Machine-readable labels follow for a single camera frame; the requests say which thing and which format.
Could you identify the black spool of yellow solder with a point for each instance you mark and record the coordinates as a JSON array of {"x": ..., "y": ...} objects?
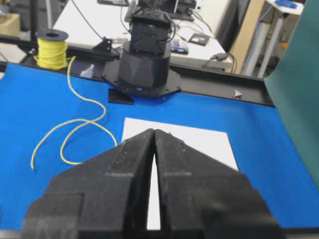
[{"x": 52, "y": 47}]

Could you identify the white paper sheet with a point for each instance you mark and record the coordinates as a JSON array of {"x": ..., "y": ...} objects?
[{"x": 215, "y": 144}]

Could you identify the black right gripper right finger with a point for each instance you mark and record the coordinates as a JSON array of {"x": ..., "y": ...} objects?
[{"x": 202, "y": 198}]

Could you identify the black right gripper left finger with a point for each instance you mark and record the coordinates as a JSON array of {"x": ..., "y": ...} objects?
[{"x": 106, "y": 197}]

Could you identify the black triangular bracket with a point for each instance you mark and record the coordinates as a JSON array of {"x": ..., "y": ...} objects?
[{"x": 117, "y": 97}]

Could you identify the green backdrop board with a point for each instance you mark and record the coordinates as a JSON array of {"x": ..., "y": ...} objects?
[{"x": 294, "y": 88}]

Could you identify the blue table mat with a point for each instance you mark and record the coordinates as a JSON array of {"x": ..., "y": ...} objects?
[{"x": 33, "y": 101}]

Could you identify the white background desk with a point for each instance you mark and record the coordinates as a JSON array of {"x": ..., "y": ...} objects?
[{"x": 87, "y": 21}]

